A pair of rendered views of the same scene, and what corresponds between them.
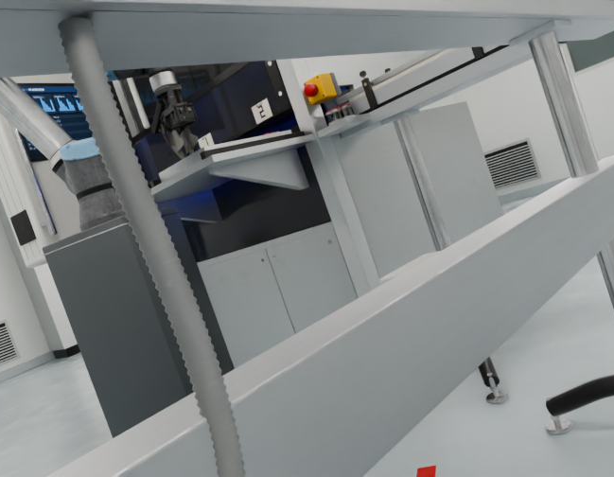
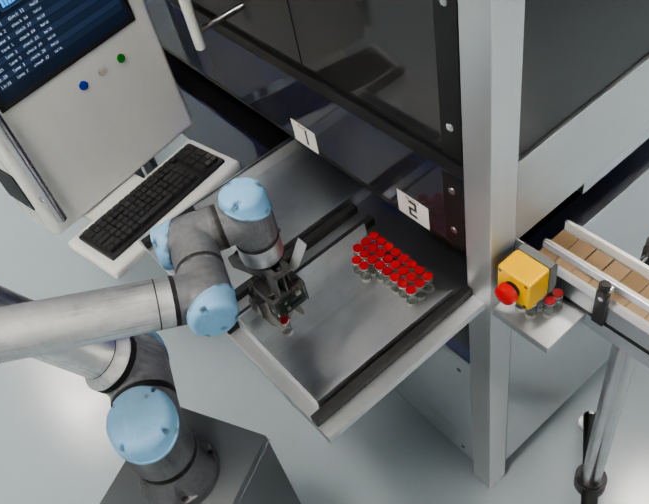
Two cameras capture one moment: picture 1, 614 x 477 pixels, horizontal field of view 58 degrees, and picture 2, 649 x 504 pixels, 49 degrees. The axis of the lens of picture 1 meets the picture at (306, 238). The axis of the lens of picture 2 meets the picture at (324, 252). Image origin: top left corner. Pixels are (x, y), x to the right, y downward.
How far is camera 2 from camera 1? 164 cm
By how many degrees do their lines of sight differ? 47
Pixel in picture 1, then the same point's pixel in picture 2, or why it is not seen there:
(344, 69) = (581, 167)
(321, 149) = (490, 323)
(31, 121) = (51, 359)
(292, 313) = not seen: hidden behind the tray
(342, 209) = (491, 374)
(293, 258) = not seen: hidden behind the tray
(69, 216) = (77, 165)
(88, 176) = (153, 475)
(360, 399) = not seen: outside the picture
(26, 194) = (10, 164)
